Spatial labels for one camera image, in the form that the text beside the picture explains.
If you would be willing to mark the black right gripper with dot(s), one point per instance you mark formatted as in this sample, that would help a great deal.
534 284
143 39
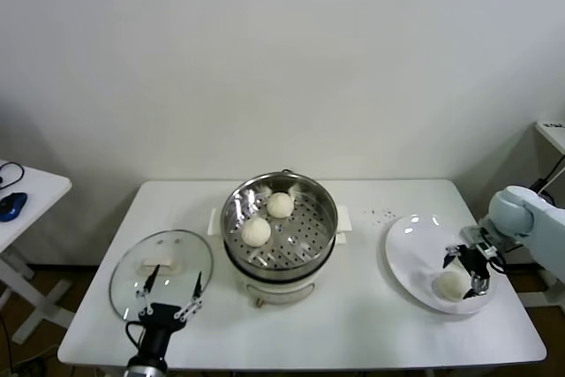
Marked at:
474 262

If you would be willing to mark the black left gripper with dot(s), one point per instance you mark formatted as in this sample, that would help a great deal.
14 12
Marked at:
161 313

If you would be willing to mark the white steamed baozi bun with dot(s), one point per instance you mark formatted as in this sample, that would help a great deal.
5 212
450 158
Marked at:
448 286
256 232
280 205

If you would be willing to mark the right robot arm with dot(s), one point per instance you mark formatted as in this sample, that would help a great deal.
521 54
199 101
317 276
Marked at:
543 227

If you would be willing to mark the perforated steel steamer basket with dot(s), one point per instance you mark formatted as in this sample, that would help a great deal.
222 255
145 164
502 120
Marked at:
234 218

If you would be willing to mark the glass pot lid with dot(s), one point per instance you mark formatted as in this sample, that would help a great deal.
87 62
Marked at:
125 264

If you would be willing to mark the white oval plate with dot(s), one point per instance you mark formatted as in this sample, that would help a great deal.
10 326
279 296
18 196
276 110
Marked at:
395 246

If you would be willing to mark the white side table with label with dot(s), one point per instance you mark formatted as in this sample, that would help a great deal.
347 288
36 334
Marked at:
554 136

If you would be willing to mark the white side table with mouse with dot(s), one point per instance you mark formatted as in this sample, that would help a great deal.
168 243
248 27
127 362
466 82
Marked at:
39 187

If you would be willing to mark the black white label sticker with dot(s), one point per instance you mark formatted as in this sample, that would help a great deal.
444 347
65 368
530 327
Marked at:
553 125

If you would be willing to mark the blue computer mouse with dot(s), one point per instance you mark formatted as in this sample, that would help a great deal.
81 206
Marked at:
11 207

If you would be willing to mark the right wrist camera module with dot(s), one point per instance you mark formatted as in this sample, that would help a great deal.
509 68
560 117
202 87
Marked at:
483 242

